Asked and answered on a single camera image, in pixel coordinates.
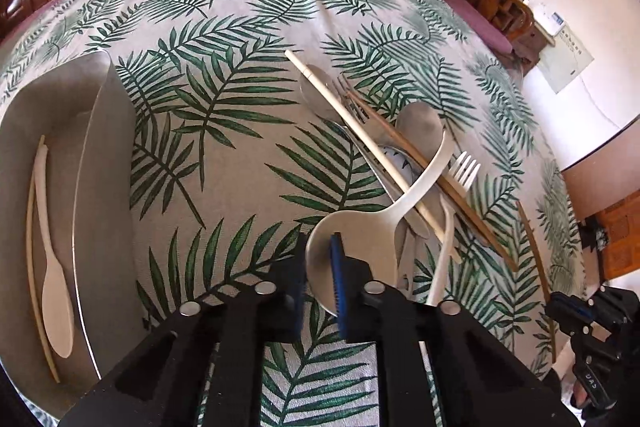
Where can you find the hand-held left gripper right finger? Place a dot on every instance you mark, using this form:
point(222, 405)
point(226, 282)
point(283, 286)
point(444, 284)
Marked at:
point(341, 297)

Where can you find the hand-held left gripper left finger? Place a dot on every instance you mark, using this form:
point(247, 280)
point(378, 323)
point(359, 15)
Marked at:
point(298, 292)

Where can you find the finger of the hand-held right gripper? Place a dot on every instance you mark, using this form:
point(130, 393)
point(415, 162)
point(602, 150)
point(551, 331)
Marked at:
point(595, 367)
point(570, 309)

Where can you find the large white plastic spoon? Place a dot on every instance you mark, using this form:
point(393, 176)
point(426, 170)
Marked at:
point(360, 247)

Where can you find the brown wooden chopstick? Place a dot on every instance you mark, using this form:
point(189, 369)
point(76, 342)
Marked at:
point(537, 262)
point(465, 212)

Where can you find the white plastic fork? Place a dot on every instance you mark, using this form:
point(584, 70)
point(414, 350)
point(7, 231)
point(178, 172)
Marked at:
point(465, 169)

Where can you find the white chopstick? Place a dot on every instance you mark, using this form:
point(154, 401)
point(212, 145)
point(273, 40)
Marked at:
point(345, 112)

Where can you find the metal spoon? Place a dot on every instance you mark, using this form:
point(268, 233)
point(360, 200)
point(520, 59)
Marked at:
point(420, 124)
point(312, 84)

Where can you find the grey utensil organizer tray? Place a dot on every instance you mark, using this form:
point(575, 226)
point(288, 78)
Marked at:
point(105, 167)

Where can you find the wooden cabinet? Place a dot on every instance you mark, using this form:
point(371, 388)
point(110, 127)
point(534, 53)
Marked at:
point(610, 212)

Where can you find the leaf print blanket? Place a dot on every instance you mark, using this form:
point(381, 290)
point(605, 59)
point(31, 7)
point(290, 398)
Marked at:
point(240, 107)

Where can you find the small white plastic spoon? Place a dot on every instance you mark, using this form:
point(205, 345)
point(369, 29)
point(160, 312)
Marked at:
point(55, 297)

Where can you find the light wooden chopstick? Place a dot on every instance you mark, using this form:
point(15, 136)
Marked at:
point(34, 257)

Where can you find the white box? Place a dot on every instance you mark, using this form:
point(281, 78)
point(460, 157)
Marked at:
point(550, 18)

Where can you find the wooden bench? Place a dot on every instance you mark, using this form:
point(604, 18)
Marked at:
point(510, 7)

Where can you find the white wall chart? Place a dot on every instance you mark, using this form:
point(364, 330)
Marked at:
point(567, 59)

